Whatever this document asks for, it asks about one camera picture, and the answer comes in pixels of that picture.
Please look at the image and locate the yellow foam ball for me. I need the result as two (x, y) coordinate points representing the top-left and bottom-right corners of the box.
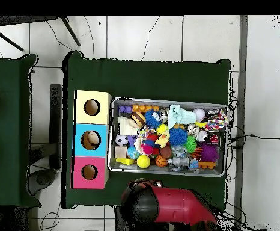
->
(136, 155), (151, 170)

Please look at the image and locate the yellow plush duck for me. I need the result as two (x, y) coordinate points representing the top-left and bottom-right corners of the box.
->
(154, 131), (171, 149)

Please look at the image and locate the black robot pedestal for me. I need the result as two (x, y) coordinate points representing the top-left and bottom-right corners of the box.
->
(114, 206), (136, 231)

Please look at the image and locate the wooden box with three holes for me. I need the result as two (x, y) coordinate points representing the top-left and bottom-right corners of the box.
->
(70, 90), (112, 189)

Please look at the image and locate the black power cable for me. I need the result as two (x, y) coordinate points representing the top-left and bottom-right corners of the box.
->
(230, 133), (280, 144)

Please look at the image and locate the black panel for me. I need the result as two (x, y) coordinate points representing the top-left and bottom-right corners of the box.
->
(49, 84), (62, 169)

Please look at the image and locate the black tripod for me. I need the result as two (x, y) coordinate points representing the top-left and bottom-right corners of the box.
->
(0, 15), (81, 52)

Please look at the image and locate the green spiky ball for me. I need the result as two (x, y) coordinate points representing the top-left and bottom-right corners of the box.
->
(184, 135), (198, 154)

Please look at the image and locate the purple spiky ball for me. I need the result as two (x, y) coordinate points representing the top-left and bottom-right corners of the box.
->
(199, 142), (220, 164)

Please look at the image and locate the shallow metal mesh bin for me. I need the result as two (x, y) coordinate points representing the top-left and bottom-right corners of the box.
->
(107, 97), (230, 178)

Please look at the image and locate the mint green cloth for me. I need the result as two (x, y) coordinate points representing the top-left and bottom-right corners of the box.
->
(167, 104), (198, 130)

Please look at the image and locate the dark green side table cloth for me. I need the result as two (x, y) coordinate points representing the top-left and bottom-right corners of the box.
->
(0, 54), (41, 208)

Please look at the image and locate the grey stand base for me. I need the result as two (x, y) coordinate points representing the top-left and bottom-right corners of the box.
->
(28, 168), (59, 196)

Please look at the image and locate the toy hamburger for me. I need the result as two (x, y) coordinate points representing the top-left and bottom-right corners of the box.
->
(130, 111), (147, 129)

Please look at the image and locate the blue spiky ball with eyes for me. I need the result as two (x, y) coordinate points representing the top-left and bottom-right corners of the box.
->
(144, 109), (164, 129)

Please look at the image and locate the clear bottle with blue label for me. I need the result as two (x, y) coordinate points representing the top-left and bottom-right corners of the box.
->
(188, 158), (201, 174)

